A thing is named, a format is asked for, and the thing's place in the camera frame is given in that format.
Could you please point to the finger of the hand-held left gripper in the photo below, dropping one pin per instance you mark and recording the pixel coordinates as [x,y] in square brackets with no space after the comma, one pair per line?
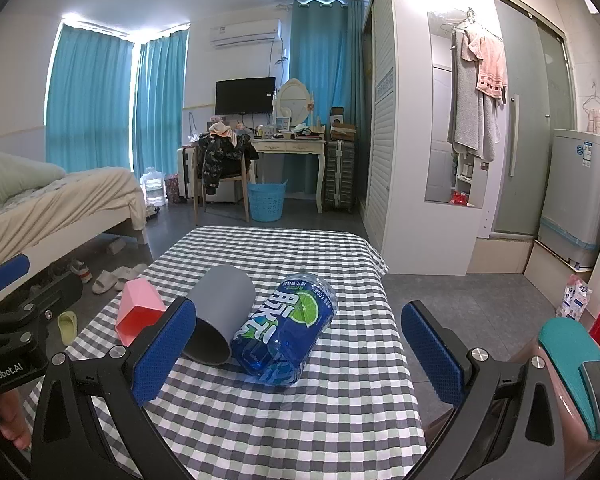
[55,292]
[5,272]

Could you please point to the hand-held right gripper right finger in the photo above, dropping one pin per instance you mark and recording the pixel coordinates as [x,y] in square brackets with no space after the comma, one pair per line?
[432,355]

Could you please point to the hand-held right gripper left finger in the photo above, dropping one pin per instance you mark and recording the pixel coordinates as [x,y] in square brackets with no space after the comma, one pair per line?
[162,345]

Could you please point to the blue plastic drink bottle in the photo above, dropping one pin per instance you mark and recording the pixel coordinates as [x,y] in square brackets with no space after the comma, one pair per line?
[280,340]

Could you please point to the pink cup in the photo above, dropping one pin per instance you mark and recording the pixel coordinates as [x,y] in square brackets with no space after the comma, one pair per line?
[137,305]

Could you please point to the grey cup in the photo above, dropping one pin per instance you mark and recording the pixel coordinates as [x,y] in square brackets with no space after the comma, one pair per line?
[225,300]

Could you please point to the person's left hand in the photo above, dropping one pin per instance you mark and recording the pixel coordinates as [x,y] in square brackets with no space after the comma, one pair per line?
[12,417]

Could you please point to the white sneaker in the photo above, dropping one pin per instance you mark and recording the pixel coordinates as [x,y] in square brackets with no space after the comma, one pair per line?
[81,271]

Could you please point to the yellow green slipper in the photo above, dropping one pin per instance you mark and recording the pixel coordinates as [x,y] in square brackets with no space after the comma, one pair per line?
[67,327]

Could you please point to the bed with beige sheet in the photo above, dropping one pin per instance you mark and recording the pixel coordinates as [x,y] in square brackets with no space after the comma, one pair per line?
[65,200]

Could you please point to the pale green quilt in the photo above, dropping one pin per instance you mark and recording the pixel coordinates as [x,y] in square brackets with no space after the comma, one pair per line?
[10,172]

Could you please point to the checkered tablecloth table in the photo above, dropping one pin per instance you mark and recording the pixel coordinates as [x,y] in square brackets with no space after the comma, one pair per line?
[280,425]

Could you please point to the clear water jug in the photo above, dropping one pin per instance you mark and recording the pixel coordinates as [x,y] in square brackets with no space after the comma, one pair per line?
[153,187]

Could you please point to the white printed packet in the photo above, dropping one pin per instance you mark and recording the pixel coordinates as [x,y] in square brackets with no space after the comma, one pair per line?
[575,297]

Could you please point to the pink gift bag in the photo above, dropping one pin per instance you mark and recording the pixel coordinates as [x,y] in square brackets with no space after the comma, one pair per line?
[172,190]

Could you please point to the white small suitcase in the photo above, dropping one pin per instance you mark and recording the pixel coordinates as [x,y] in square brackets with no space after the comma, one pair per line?
[186,175]

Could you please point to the blue laundry basket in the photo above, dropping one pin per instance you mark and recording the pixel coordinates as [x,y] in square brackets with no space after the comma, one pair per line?
[266,202]

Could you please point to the wooden chair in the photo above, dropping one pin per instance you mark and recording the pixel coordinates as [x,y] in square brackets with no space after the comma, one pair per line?
[230,180]

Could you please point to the teal curtain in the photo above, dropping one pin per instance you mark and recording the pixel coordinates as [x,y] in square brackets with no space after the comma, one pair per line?
[330,75]
[87,100]
[160,105]

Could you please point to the dark jacket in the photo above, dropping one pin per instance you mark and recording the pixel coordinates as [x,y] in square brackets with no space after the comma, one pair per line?
[215,157]

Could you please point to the white wardrobe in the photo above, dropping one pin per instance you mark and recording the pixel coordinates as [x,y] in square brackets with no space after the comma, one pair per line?
[400,160]

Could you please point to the dark ribbed suitcase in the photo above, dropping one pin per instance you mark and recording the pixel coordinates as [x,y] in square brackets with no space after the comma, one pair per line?
[340,175]

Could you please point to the white washing machine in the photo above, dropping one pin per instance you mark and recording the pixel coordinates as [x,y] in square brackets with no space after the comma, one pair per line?
[575,195]

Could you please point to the pink cloth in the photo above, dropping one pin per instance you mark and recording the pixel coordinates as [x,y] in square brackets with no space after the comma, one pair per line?
[222,129]

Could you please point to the cream dressing table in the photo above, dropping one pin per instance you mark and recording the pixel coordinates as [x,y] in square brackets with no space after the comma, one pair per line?
[290,147]

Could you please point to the grey towel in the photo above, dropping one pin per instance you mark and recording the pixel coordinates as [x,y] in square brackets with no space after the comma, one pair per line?
[467,120]

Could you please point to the cardboard box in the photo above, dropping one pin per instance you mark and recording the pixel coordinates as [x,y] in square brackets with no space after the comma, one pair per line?
[342,130]

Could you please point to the frosted glass sliding door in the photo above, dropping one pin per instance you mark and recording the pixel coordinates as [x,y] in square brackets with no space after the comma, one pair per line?
[525,110]

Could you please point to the black television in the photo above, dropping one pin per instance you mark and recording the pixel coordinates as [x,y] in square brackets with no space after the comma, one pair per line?
[245,96]

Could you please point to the white oval vanity mirror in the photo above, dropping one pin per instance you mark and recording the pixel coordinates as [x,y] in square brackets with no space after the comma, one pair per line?
[294,97]

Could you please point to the pink towel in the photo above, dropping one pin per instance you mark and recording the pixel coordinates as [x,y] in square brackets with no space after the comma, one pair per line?
[490,70]

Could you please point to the white air conditioner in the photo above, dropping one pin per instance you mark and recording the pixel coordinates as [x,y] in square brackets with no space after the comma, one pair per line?
[245,32]

